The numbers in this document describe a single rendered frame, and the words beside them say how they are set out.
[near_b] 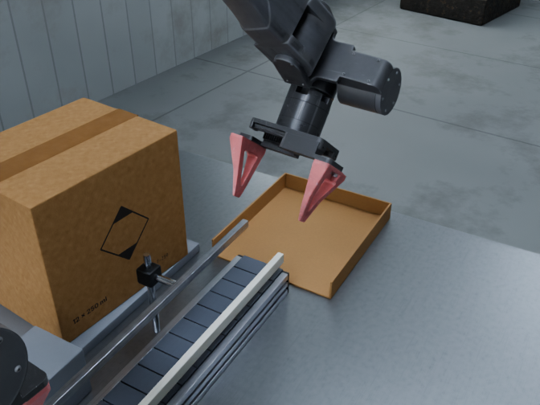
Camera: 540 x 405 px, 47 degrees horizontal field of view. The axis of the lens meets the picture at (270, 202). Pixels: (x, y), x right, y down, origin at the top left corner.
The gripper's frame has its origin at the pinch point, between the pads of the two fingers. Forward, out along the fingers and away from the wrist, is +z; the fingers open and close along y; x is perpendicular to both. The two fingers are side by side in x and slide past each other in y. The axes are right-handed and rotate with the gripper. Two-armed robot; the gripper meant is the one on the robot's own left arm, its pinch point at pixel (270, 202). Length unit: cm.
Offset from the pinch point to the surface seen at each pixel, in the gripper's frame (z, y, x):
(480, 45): -175, -83, 403
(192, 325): 22.8, -14.7, 19.0
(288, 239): 5, -17, 48
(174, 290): 17.6, -16.2, 12.5
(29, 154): 6.3, -44.0, 1.9
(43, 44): -40, -252, 171
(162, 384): 28.7, -8.4, 6.0
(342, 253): 3.7, -5.7, 49.4
